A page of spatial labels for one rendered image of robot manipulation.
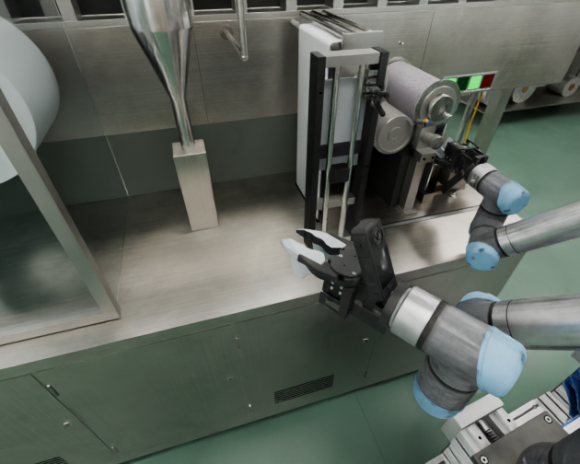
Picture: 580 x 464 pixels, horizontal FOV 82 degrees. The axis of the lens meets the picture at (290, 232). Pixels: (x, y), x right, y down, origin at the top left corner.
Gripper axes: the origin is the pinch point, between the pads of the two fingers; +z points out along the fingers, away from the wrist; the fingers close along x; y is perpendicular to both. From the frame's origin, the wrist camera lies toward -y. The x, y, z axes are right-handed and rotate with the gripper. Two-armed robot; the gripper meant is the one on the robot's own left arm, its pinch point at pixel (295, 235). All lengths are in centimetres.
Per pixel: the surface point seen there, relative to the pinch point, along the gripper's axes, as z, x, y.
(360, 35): 18, 40, -27
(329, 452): -10, 29, 121
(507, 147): 9, 368, 74
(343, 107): 14.7, 33.7, -12.9
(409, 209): 2, 68, 23
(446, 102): 2, 68, -12
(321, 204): 15.7, 32.7, 13.8
